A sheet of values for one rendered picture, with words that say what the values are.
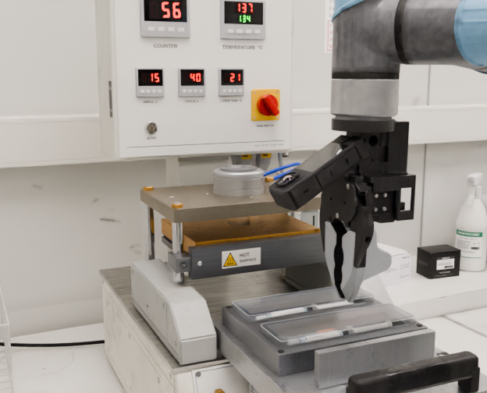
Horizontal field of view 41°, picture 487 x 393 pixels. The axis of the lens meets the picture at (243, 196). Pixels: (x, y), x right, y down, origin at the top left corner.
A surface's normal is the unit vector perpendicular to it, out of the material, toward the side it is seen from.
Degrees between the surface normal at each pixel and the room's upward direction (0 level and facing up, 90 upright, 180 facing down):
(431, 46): 119
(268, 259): 90
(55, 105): 90
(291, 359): 90
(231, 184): 90
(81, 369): 0
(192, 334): 41
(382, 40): 113
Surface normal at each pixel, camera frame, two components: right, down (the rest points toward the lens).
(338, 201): -0.92, 0.07
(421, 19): -0.55, 0.00
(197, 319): 0.26, -0.64
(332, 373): 0.40, 0.17
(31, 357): 0.00, -0.98
